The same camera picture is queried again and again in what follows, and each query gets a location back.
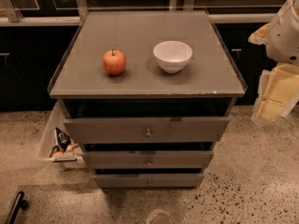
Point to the grey bottom drawer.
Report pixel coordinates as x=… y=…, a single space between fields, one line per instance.
x=149 y=180

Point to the red apple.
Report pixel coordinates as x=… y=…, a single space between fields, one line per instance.
x=114 y=62

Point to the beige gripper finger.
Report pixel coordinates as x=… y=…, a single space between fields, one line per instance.
x=259 y=36
x=278 y=93

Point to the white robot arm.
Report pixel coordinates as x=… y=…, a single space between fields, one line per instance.
x=282 y=42

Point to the white bowl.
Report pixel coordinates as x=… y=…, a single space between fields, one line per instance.
x=172 y=56

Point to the clear plastic bin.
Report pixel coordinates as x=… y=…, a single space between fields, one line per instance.
x=47 y=145

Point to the grey drawer cabinet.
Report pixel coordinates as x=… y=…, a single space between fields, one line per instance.
x=207 y=87

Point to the grey top drawer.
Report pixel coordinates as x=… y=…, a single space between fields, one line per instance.
x=146 y=130

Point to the black handle bar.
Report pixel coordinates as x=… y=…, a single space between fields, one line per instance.
x=18 y=203

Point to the dark snack bag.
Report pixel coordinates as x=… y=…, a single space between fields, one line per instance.
x=62 y=140

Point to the black lower cabinets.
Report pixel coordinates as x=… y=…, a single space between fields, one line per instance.
x=30 y=55

